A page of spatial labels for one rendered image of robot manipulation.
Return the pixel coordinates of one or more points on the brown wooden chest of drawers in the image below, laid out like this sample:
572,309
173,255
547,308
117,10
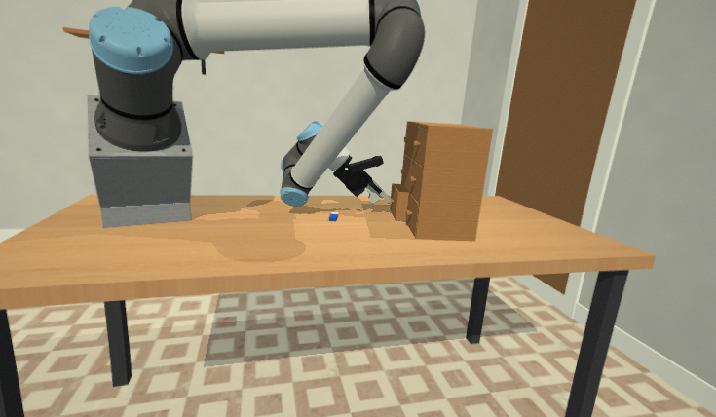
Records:
453,179

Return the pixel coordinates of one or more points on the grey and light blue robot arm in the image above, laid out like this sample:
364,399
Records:
134,67

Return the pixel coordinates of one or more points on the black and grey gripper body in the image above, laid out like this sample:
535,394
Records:
356,179

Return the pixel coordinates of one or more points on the brown wooden drawer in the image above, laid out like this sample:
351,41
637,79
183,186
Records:
412,213
399,199
406,171
416,179
420,144
410,136

